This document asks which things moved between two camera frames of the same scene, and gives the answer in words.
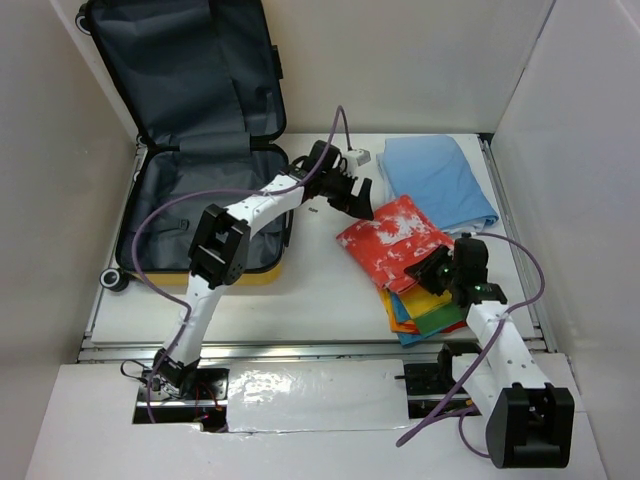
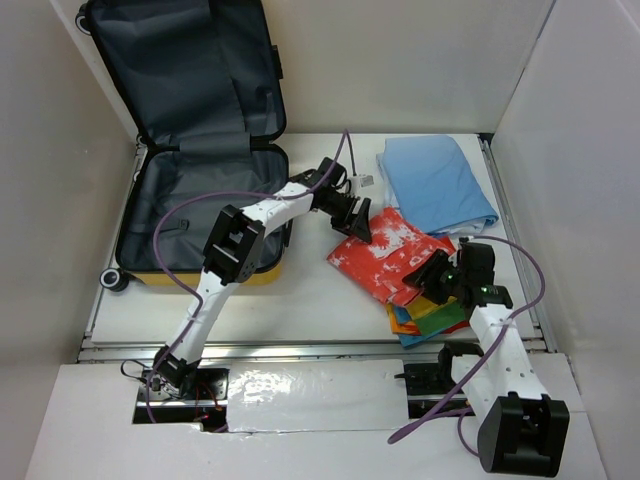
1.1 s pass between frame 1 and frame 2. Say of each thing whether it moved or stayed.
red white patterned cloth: moved
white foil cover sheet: stayed
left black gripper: moved
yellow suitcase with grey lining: stayed
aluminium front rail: stayed
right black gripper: stayed
